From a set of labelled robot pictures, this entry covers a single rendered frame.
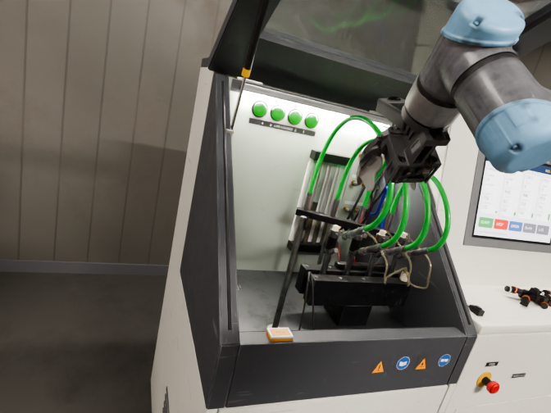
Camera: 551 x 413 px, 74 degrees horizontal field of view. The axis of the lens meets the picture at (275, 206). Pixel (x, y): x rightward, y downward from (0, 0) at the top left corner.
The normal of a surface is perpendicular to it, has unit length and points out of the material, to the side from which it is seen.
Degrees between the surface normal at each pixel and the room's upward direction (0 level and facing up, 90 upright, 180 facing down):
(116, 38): 90
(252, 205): 90
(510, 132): 84
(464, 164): 76
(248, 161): 90
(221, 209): 43
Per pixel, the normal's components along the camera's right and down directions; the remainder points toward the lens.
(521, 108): -0.44, -0.30
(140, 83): 0.35, 0.33
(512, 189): 0.37, 0.10
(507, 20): 0.09, -0.50
